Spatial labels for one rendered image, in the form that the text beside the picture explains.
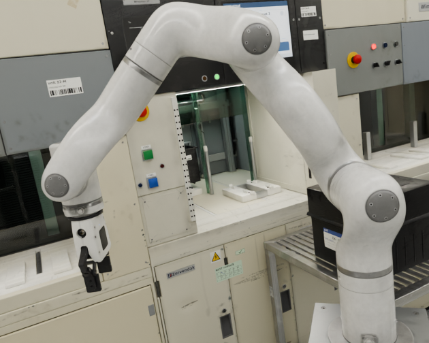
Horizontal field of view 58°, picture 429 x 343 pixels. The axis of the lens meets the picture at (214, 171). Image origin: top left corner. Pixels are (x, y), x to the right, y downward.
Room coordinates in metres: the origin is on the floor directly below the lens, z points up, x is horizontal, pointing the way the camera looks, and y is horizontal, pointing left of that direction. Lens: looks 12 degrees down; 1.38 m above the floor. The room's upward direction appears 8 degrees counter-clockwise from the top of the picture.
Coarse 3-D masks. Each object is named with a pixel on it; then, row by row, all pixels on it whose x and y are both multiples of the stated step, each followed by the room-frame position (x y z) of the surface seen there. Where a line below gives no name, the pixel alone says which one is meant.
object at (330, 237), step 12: (324, 228) 1.23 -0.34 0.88; (336, 228) 1.18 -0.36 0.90; (408, 228) 1.11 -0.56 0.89; (420, 228) 1.13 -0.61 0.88; (324, 240) 1.24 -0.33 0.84; (336, 240) 1.18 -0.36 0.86; (396, 240) 1.09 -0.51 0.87; (408, 240) 1.11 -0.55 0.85; (420, 240) 1.13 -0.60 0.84; (324, 252) 1.25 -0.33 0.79; (396, 252) 1.09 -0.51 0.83; (408, 252) 1.11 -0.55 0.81; (420, 252) 1.13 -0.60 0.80; (396, 264) 1.09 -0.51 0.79; (408, 264) 1.11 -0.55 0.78
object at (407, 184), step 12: (396, 180) 1.22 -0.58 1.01; (408, 180) 1.21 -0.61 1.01; (420, 180) 1.19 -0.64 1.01; (312, 192) 1.27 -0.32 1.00; (408, 192) 1.10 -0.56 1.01; (420, 192) 1.12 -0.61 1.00; (312, 204) 1.28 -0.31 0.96; (324, 204) 1.22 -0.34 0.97; (408, 204) 1.10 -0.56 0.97; (420, 204) 1.12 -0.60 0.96; (312, 216) 1.27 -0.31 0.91; (324, 216) 1.22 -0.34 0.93; (336, 216) 1.17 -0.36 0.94; (408, 216) 1.10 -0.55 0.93; (420, 216) 1.12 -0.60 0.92
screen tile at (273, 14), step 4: (260, 12) 1.55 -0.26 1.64; (264, 12) 1.56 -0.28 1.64; (268, 12) 1.57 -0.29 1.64; (272, 12) 1.58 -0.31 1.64; (276, 12) 1.58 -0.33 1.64; (284, 12) 1.60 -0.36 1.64; (268, 16) 1.57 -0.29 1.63; (272, 16) 1.58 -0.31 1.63; (276, 16) 1.58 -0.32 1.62; (280, 16) 1.59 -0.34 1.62; (284, 16) 1.60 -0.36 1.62; (272, 20) 1.57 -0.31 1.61; (276, 20) 1.58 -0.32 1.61; (280, 20) 1.59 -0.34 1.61; (284, 20) 1.60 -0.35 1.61; (280, 24) 1.59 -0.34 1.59; (284, 24) 1.60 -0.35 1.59; (280, 28) 1.59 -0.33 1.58; (284, 28) 1.59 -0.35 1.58; (280, 32) 1.59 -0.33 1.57; (284, 32) 1.59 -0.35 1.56; (280, 36) 1.59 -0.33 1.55; (284, 36) 1.59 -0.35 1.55
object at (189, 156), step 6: (186, 150) 1.95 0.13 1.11; (192, 150) 1.96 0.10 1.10; (186, 156) 1.95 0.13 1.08; (192, 156) 1.96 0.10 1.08; (192, 162) 1.96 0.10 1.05; (192, 168) 1.96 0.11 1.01; (198, 168) 1.97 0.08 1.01; (192, 174) 1.96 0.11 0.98; (198, 174) 1.97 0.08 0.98; (192, 180) 1.95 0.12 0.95; (198, 180) 1.97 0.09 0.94
